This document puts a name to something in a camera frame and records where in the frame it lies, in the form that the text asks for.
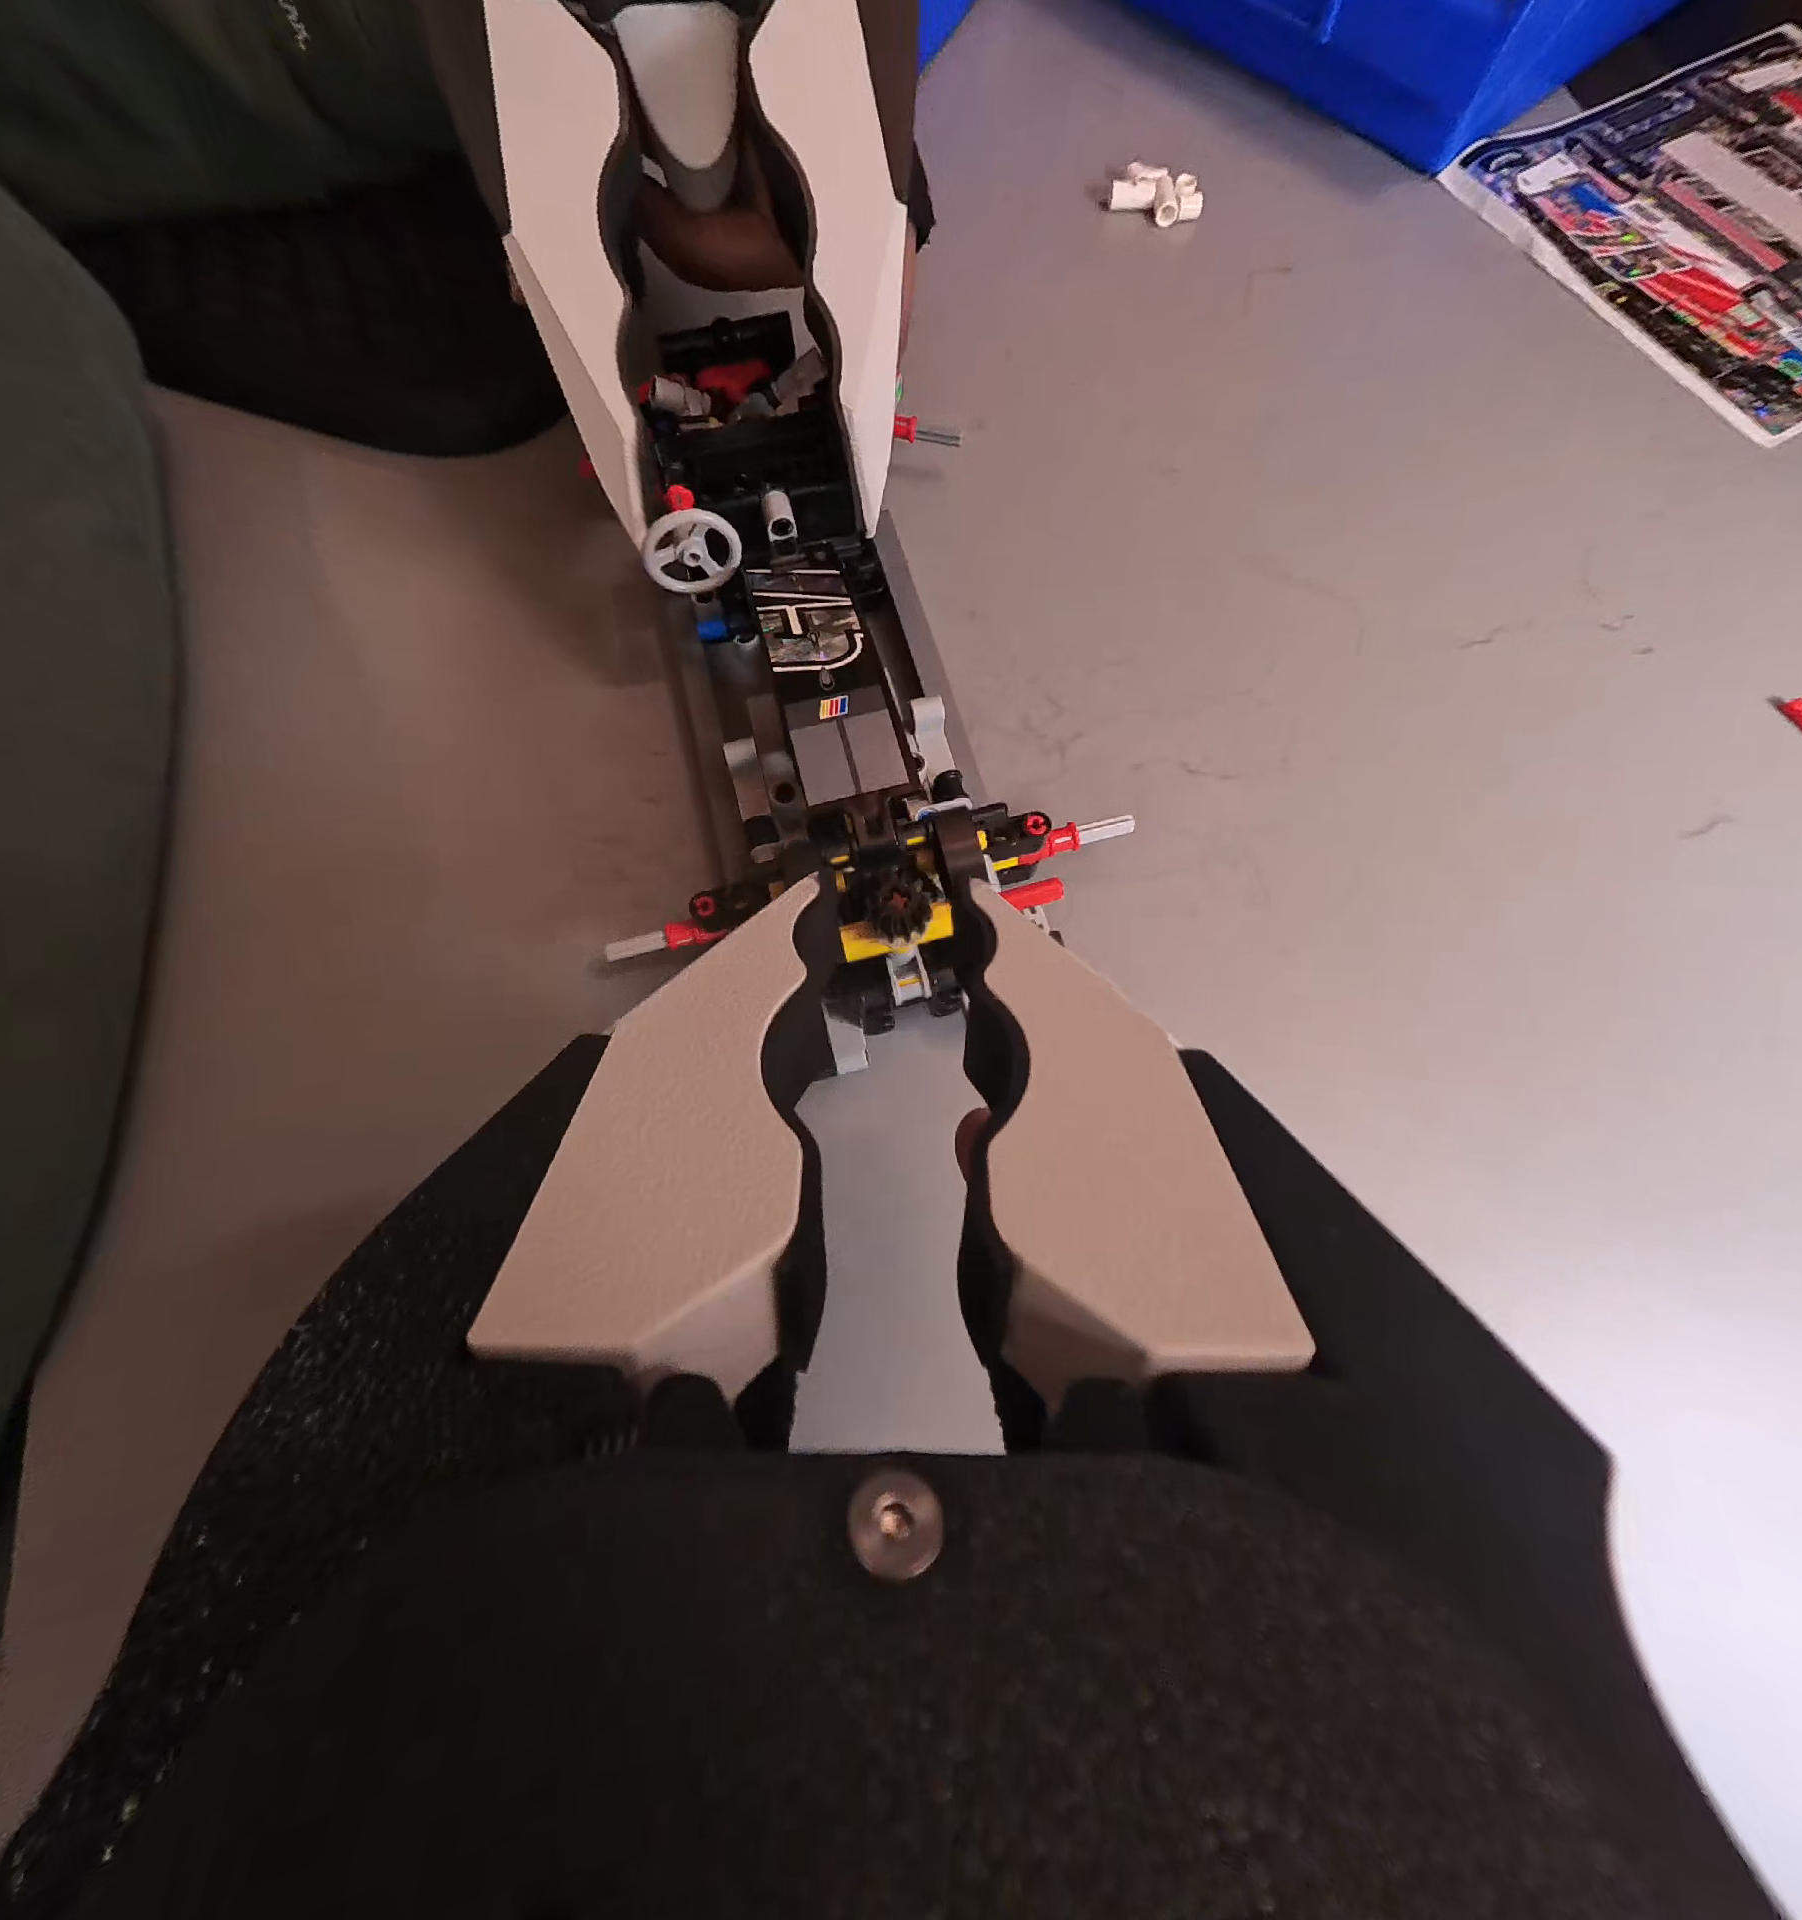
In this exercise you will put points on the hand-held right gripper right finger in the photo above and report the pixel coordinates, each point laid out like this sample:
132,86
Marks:
1127,1185

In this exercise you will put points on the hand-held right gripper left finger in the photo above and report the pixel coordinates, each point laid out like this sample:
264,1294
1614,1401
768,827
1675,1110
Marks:
646,1170

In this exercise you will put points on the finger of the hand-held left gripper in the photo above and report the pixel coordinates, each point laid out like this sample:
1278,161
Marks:
556,181
856,181

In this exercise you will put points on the lego car chassis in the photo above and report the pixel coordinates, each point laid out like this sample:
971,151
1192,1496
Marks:
827,644

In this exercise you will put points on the white lego connector piece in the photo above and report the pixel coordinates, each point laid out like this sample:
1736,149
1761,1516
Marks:
1157,195

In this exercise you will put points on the black mesh chair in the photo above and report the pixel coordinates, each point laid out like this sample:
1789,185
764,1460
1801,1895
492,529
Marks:
316,330

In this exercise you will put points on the blue plastic bin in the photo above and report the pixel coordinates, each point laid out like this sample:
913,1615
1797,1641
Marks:
1367,61

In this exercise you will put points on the holographic sticker sheet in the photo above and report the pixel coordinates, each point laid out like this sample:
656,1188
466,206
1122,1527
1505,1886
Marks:
1667,224

